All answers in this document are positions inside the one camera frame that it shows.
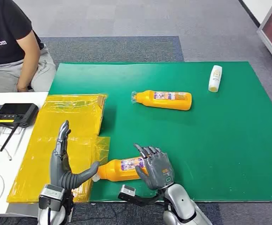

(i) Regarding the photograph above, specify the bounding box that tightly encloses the person's hand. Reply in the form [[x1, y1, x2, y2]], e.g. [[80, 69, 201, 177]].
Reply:
[[17, 81, 31, 93]]

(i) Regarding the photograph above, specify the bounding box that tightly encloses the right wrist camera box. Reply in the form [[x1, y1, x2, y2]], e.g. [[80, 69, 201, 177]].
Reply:
[[118, 184, 138, 202]]

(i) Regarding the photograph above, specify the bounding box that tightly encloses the small white bottle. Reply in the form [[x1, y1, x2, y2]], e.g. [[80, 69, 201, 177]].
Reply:
[[208, 65, 223, 93]]

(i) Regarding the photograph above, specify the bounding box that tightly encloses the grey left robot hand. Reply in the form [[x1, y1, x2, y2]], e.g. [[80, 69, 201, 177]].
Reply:
[[50, 120, 101, 191]]

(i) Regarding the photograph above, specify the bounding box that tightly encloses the green table mat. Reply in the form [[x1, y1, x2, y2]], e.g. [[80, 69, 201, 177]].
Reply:
[[48, 61, 272, 203]]

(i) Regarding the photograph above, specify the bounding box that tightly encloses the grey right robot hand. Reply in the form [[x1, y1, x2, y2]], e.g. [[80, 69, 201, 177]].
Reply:
[[133, 143, 175, 191]]

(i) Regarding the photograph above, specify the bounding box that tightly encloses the person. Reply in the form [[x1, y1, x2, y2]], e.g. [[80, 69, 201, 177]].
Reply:
[[0, 0, 57, 93]]

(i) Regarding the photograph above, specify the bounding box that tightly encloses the yellow plastic-wrapped cardboard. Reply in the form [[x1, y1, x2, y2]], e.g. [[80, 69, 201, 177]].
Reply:
[[6, 93, 110, 204]]

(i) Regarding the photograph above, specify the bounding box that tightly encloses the black controller with antennas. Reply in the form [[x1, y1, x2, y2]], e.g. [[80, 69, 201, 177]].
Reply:
[[0, 103, 39, 153]]

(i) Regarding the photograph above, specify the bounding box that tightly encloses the orange bottle with label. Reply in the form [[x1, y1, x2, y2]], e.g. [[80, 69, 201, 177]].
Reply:
[[91, 157, 150, 183], [131, 90, 193, 111]]

